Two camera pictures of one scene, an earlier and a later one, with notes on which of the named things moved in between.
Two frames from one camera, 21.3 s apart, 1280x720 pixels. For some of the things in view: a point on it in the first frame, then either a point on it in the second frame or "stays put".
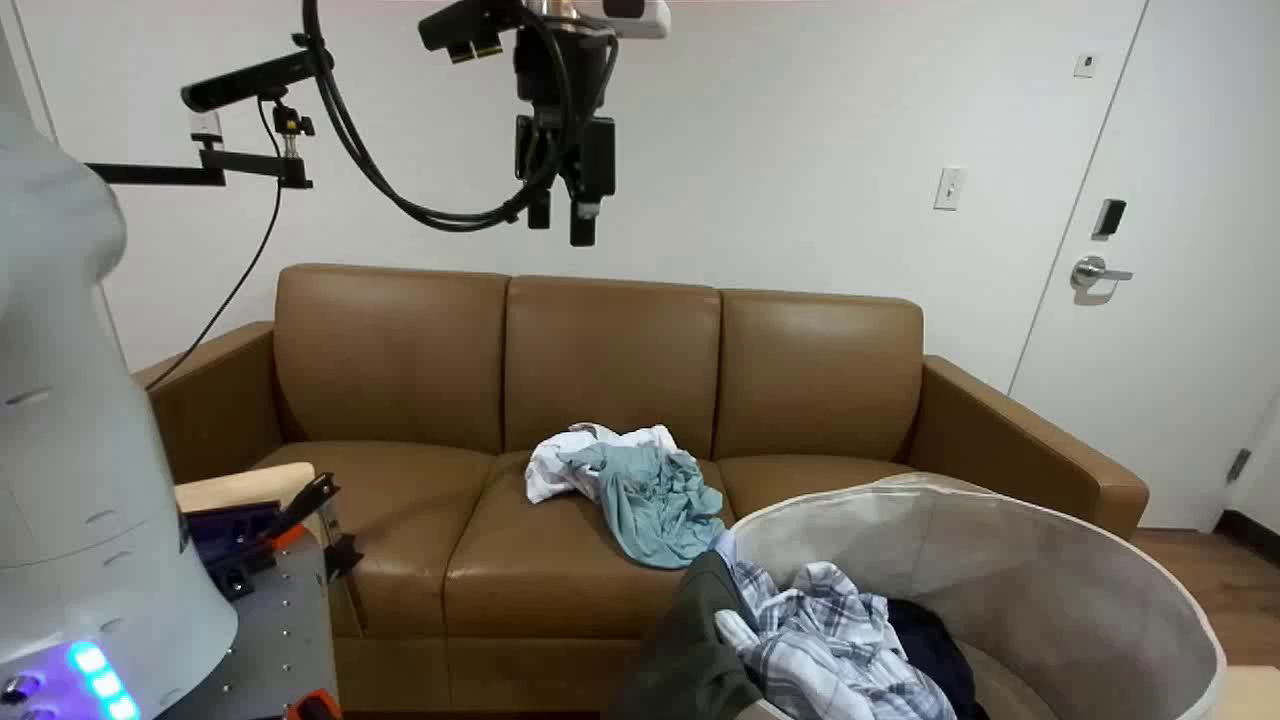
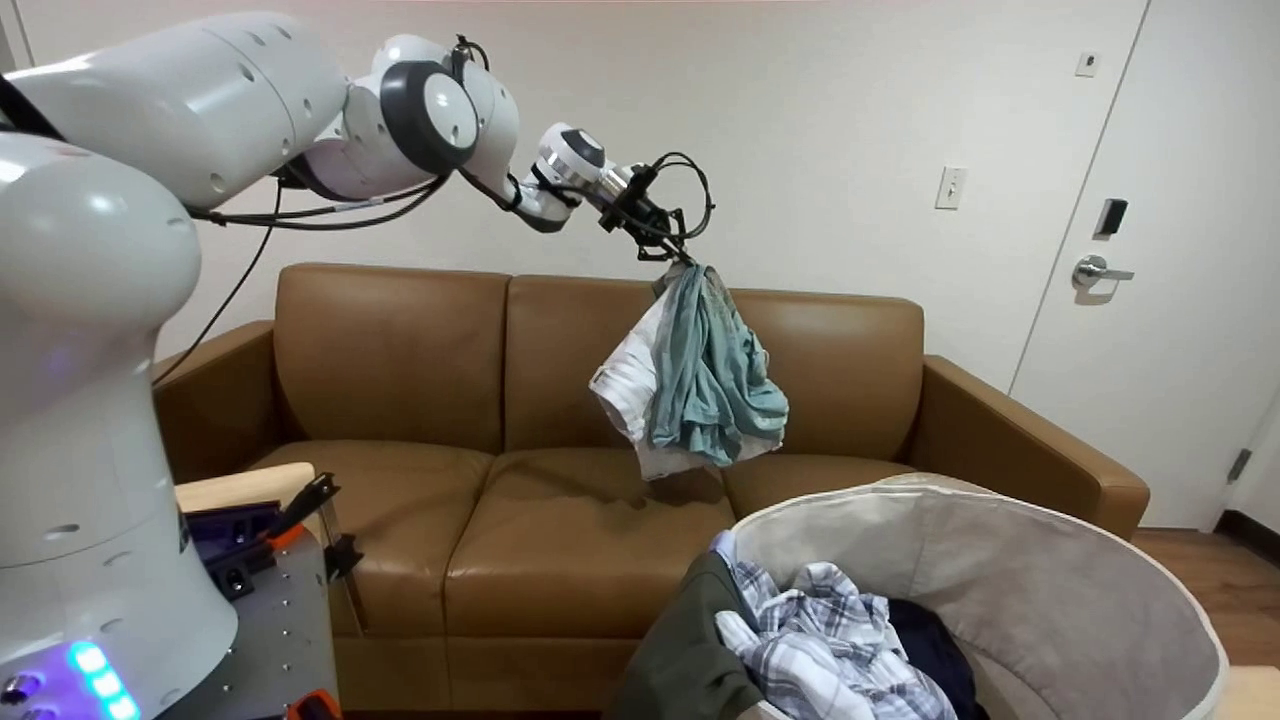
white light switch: [944, 188] stays put
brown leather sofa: [416, 399] stays put
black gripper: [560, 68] -> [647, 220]
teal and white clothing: [657, 501] -> [689, 376]
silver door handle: [1089, 273] stays put
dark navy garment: [938, 654] stays put
